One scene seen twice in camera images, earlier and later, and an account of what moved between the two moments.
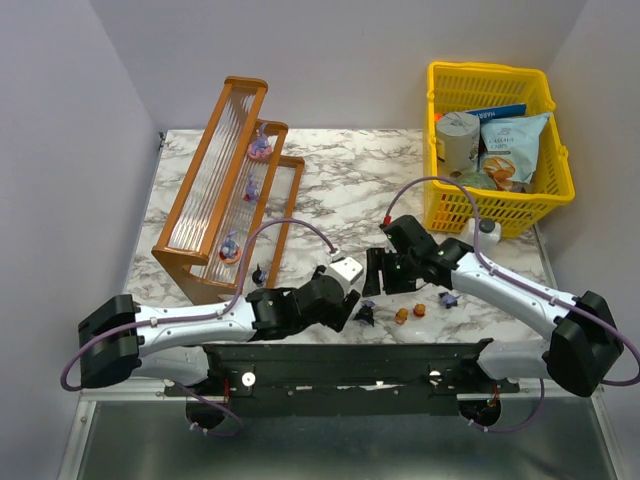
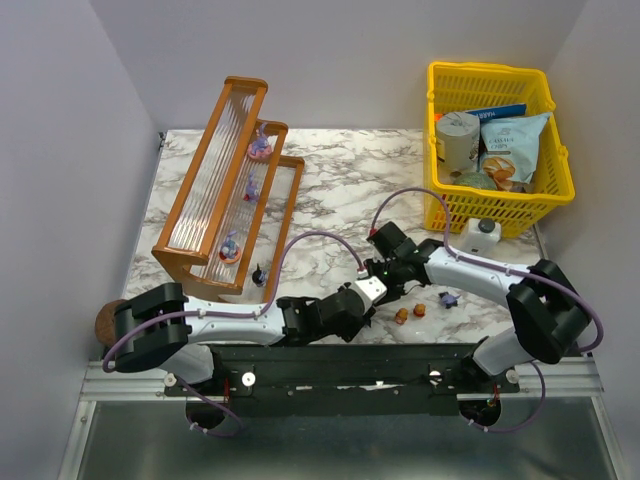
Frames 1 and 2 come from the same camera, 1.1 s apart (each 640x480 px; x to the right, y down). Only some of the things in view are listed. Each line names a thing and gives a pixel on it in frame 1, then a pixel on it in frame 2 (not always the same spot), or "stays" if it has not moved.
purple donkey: [230, 252] stays
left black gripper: [338, 308] -> [367, 310]
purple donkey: [260, 148] stays
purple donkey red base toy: [252, 188] stays
